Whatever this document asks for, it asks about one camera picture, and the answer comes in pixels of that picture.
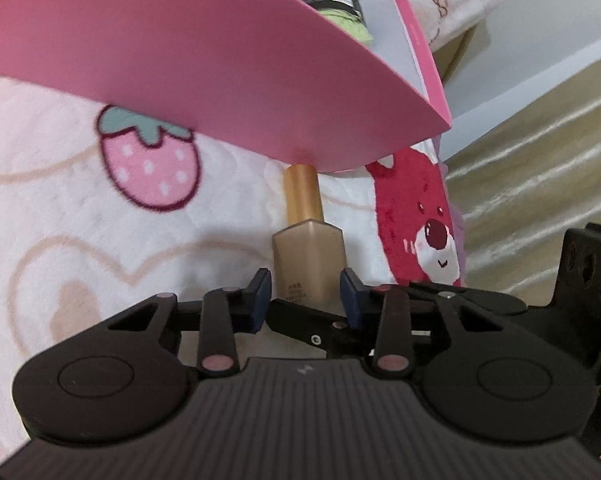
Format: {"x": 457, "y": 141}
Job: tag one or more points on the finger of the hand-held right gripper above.
{"x": 510, "y": 305}
{"x": 300, "y": 320}

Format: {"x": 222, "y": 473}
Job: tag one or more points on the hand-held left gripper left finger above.
{"x": 260, "y": 300}

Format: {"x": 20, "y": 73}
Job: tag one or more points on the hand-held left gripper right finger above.
{"x": 350, "y": 300}

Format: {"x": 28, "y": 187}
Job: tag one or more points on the beige foundation bottle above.
{"x": 305, "y": 250}

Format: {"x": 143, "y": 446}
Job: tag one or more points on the pink cardboard box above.
{"x": 155, "y": 35}

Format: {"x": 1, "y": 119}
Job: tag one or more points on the gold satin cloth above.
{"x": 530, "y": 170}

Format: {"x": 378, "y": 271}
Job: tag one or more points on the printed bear blanket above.
{"x": 55, "y": 200}

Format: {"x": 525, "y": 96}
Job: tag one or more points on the cream headboard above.
{"x": 455, "y": 55}

